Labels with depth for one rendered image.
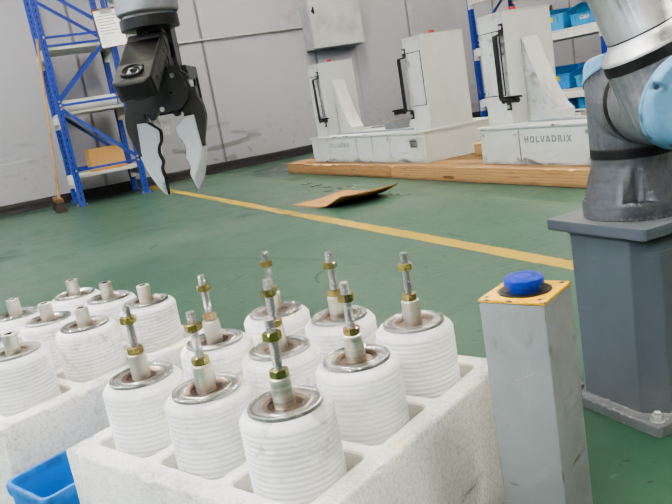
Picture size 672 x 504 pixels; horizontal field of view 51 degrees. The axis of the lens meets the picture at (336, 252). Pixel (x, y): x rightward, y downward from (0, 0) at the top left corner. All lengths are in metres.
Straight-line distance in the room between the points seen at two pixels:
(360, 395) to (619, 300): 0.47
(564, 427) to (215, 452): 0.36
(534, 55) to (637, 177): 2.62
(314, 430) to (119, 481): 0.27
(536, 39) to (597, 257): 2.69
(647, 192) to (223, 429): 0.65
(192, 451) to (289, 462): 0.13
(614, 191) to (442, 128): 3.19
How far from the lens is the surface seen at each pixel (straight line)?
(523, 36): 3.68
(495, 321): 0.73
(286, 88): 7.68
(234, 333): 0.96
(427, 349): 0.85
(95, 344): 1.16
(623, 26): 0.93
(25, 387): 1.12
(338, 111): 5.43
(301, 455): 0.69
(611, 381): 1.16
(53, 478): 1.10
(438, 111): 4.22
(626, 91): 0.94
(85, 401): 1.13
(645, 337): 1.09
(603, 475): 1.03
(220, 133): 7.42
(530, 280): 0.72
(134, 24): 0.91
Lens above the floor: 0.53
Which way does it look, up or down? 12 degrees down
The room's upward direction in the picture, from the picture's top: 10 degrees counter-clockwise
